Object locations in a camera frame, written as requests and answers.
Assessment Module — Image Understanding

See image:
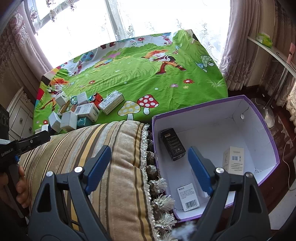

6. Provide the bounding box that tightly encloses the left hand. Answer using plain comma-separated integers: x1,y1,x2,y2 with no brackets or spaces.
1,166,30,208

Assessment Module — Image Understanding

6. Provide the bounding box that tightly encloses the cream cabinet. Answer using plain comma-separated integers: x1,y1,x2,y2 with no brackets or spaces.
7,87,34,141

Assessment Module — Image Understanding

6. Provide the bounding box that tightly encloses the cream box with barcode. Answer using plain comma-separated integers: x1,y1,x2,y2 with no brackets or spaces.
222,146,244,175

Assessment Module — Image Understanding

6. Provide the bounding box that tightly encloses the white box with label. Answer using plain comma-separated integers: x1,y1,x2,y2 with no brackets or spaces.
60,111,77,132

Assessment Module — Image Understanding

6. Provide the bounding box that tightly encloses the white cube box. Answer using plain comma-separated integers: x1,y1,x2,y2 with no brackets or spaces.
55,91,69,106

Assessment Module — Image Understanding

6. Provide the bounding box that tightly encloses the striped cushion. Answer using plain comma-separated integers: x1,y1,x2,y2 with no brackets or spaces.
20,120,176,240

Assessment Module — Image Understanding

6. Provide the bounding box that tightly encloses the small white box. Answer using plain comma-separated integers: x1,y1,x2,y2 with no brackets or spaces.
77,92,89,105

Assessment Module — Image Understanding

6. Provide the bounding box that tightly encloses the white box with barcode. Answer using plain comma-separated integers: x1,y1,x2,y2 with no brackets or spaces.
74,103,99,122

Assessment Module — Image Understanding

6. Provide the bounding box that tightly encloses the purple cardboard box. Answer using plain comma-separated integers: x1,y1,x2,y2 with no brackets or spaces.
152,95,280,222

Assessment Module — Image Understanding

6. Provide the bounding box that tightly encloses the black small box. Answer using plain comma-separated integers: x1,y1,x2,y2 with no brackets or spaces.
161,128,186,161

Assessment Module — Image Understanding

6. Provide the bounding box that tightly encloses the white long medicine box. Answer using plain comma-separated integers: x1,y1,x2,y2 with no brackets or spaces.
99,90,124,115

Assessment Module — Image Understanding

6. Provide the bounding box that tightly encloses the lace curtain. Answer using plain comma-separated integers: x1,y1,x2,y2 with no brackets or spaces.
23,0,230,67

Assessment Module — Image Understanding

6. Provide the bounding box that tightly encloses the green cartoon tablecloth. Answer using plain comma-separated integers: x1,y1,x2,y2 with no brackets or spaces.
33,30,228,130

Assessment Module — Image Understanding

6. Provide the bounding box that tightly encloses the green tissue pack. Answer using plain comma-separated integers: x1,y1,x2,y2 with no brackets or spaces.
256,32,273,48

